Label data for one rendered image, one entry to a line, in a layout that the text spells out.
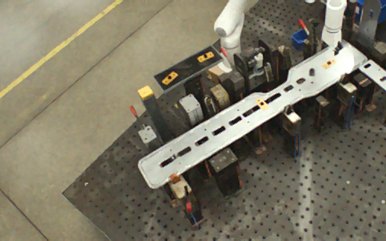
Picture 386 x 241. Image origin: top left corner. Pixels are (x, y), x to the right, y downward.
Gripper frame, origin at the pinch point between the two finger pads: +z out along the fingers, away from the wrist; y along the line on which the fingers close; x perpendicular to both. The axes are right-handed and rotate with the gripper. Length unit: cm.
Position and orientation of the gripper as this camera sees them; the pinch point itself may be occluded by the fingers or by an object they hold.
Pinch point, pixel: (330, 48)
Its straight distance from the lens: 223.0
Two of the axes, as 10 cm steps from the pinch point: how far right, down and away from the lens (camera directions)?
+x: 8.3, -4.8, 2.7
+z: 1.1, 6.3, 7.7
